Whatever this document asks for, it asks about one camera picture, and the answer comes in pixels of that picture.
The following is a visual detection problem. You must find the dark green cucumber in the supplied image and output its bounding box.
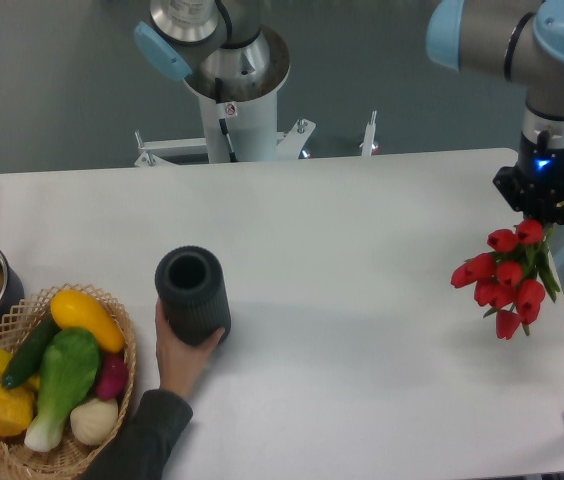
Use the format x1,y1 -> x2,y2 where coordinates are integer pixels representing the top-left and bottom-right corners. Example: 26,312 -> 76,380
1,314 -> 60,389

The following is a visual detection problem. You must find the yellow squash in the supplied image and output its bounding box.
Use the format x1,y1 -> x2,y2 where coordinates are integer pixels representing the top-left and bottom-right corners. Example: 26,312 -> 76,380
50,289 -> 125,354

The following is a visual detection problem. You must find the dark grey ribbed vase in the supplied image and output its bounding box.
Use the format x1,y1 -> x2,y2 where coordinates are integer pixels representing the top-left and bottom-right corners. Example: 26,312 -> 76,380
154,246 -> 232,346

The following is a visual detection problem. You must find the green bok choy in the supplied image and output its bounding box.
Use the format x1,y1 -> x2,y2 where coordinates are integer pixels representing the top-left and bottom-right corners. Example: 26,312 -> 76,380
24,328 -> 100,453

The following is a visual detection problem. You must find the woven wicker basket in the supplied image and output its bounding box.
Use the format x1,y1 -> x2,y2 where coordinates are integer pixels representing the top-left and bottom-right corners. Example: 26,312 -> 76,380
0,284 -> 137,479

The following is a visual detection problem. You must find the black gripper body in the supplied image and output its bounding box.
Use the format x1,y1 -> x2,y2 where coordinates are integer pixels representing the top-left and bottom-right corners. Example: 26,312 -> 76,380
493,130 -> 564,225

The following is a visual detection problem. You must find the dark grey sleeved forearm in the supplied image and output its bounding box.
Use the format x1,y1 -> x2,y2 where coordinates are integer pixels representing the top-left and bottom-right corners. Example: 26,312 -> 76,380
80,389 -> 193,480

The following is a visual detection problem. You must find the person's bare hand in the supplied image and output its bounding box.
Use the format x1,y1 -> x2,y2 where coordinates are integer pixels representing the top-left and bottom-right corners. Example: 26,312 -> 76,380
155,300 -> 225,399

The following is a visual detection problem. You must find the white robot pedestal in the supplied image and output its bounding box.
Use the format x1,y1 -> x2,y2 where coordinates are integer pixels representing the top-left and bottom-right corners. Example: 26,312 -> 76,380
134,22 -> 316,167

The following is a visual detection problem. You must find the red tulip bouquet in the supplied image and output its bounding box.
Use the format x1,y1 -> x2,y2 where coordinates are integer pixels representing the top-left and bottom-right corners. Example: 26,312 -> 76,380
450,219 -> 561,340

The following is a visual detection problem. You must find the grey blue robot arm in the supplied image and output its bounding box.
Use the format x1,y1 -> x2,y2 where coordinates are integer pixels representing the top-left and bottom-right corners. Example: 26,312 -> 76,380
134,1 -> 564,224

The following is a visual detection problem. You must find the white garlic bulb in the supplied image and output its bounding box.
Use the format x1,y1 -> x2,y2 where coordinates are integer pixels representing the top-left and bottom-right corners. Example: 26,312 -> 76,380
70,398 -> 118,446

